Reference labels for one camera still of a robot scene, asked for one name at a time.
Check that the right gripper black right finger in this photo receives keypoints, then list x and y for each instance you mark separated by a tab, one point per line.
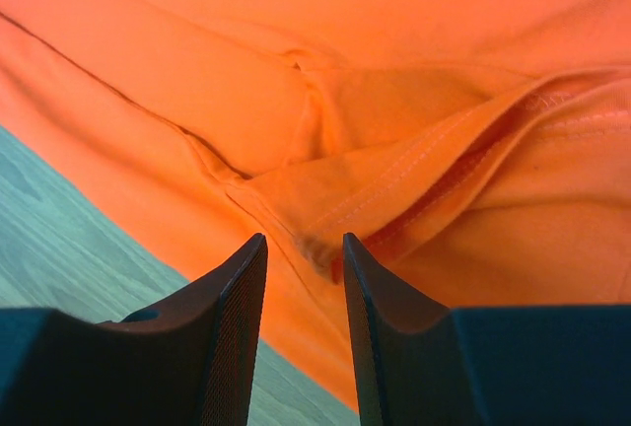
418	362

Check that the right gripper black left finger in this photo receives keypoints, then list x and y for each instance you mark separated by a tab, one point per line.
186	360

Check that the orange t shirt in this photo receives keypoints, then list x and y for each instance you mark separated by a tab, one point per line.
479	148

